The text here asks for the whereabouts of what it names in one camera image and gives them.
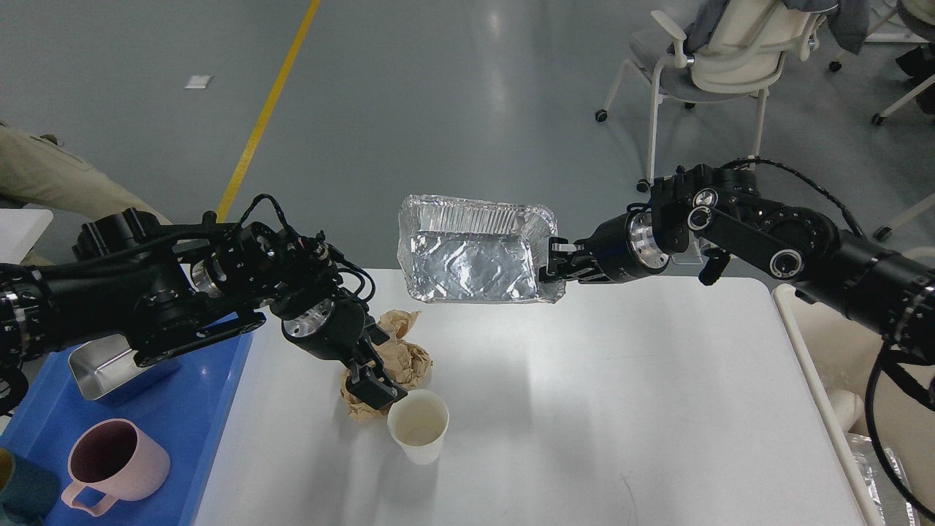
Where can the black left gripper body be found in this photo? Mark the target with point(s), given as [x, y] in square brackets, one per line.
[338, 332]

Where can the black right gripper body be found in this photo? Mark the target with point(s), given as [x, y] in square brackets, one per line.
[620, 250]

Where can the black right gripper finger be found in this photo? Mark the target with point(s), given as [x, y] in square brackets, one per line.
[566, 261]

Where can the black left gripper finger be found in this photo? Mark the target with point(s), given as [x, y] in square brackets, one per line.
[378, 392]

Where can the white paper cup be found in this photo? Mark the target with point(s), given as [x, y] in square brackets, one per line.
[418, 423]

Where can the aluminium foil container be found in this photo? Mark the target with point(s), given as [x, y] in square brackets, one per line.
[474, 251]

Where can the stainless steel rectangular tray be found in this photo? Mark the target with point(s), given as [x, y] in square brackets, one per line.
[105, 371]

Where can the pink plastic mug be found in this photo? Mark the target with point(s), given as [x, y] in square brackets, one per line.
[113, 460]

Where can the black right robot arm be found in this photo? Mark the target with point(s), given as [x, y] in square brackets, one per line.
[878, 288]

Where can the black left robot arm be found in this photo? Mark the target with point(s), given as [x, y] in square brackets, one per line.
[170, 289]

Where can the crumpled brown paper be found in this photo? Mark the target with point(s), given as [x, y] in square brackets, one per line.
[405, 362]

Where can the blue plastic tray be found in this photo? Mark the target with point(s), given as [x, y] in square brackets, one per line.
[185, 412]

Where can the white office chair grey seat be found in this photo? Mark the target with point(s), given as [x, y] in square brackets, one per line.
[744, 56]

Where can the white floor marker tile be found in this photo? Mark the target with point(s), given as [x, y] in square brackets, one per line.
[198, 82]

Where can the grey jacket on chair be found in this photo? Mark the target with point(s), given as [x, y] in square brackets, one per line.
[847, 20]

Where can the beige plastic bin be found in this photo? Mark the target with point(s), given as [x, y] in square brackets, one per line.
[836, 353]

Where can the white side table left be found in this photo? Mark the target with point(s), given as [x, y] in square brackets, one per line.
[21, 227]

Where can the person in beige trousers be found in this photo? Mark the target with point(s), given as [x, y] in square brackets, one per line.
[36, 170]

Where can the teal object bottom left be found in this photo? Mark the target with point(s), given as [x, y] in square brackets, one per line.
[28, 491]

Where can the foil piece in bin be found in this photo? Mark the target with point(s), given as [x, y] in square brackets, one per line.
[891, 507]

